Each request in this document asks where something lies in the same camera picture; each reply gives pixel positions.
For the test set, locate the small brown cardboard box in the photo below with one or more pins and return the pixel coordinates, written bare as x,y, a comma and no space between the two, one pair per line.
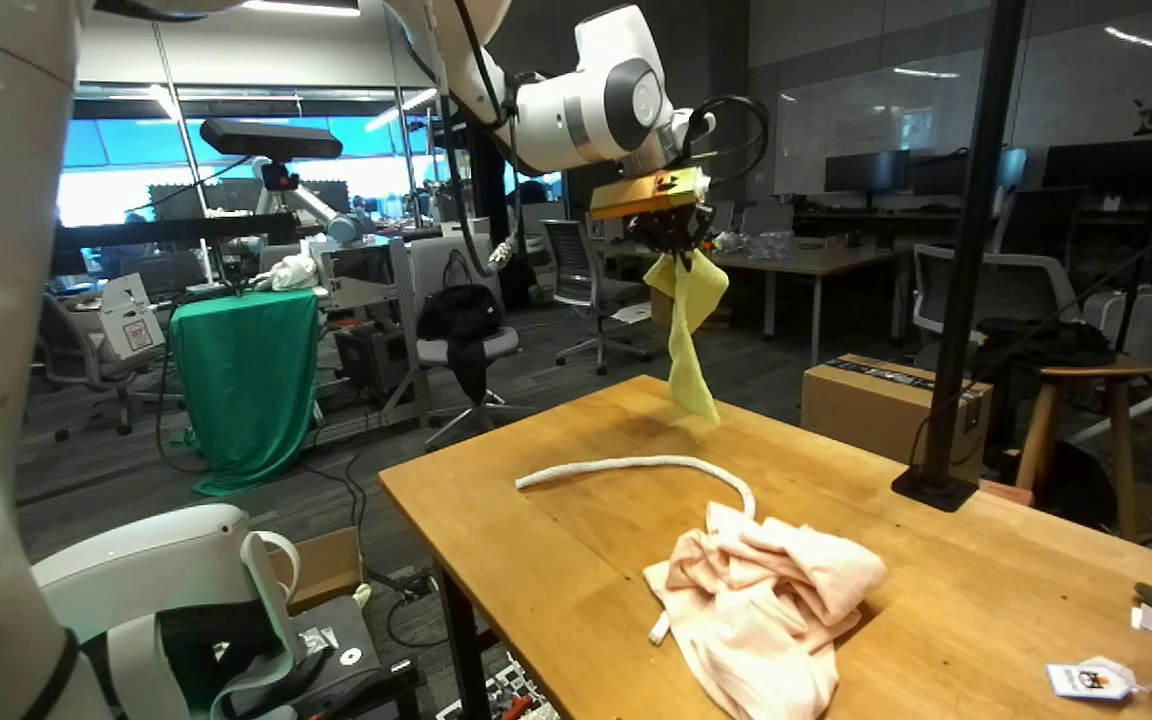
330,566

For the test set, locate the white printed sign box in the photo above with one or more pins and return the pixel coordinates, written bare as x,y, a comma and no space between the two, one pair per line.
133,320

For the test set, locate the black vertical pole stand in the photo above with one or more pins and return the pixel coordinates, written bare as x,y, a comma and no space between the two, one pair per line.
965,266

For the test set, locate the black stereo camera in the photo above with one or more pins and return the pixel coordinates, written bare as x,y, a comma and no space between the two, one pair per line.
271,136

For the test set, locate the white pipe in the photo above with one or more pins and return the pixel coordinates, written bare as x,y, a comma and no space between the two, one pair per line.
1148,400

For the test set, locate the black controller box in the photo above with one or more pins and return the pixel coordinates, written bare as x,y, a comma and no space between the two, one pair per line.
361,653

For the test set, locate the yellow-green cloth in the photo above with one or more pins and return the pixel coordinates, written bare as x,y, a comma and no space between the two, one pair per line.
691,335

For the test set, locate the green cloth drape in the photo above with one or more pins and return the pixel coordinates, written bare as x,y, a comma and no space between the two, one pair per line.
249,386

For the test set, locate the wooden desk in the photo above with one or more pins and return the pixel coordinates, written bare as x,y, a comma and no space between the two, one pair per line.
831,258

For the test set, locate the white office chair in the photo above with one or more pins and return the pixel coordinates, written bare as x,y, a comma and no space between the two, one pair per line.
1000,287

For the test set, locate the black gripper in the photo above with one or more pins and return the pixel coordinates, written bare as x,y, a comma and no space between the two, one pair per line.
678,222

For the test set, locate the wooden stool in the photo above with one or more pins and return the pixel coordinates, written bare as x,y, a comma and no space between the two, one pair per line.
1083,373

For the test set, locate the peach cloth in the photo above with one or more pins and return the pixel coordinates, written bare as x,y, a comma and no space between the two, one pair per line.
761,612

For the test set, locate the wide black monitor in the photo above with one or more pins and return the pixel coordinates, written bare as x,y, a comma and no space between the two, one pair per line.
1122,164

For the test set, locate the small black monitor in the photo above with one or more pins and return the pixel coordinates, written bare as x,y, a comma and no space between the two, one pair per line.
865,174

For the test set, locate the cardboard box with black tape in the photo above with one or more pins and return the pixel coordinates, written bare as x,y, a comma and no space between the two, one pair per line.
871,404

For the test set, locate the black backpack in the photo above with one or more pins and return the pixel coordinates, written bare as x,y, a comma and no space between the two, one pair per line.
1042,348

